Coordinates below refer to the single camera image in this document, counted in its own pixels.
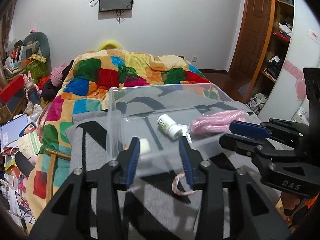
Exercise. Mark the pink bunny toy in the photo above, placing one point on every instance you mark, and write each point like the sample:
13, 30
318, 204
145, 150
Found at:
32, 91

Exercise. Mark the white tape roll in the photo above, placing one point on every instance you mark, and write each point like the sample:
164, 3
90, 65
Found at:
145, 147

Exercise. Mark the red box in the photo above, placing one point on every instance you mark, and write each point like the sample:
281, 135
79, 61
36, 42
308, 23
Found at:
11, 89

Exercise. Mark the pink plush hat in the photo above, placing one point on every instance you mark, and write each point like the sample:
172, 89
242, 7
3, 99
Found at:
58, 75

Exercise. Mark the grey green chair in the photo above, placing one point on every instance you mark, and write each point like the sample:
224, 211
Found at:
39, 44

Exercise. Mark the white pill bottle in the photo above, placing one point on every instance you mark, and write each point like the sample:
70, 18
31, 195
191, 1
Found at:
169, 126

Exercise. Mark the blue white booklet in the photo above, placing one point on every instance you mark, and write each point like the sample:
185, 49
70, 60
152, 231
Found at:
11, 130

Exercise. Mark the yellow headboard cushion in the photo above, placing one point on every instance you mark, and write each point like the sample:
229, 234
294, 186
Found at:
109, 45

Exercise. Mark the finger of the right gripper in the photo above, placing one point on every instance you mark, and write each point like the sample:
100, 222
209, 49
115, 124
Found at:
242, 145
249, 130

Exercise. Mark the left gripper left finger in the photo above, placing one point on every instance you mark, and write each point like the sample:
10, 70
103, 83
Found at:
128, 161

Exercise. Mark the wooden door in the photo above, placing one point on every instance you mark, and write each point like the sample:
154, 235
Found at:
251, 39

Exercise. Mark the wooden shelf unit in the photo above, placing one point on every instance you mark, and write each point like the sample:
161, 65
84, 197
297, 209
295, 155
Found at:
274, 49

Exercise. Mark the colourful patchwork quilt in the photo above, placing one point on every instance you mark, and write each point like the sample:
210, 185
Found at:
86, 89

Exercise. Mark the striped red beige curtain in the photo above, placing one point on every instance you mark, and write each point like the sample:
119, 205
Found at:
6, 22

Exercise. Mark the grey black patterned blanket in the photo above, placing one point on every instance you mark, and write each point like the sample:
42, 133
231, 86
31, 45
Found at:
150, 209

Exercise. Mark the small wall monitor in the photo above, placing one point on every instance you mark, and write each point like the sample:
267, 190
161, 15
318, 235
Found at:
116, 0

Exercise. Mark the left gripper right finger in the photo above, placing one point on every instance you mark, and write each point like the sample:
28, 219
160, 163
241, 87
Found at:
190, 159

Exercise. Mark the clear plastic storage box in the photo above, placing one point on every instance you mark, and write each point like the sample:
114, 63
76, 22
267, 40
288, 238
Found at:
159, 115

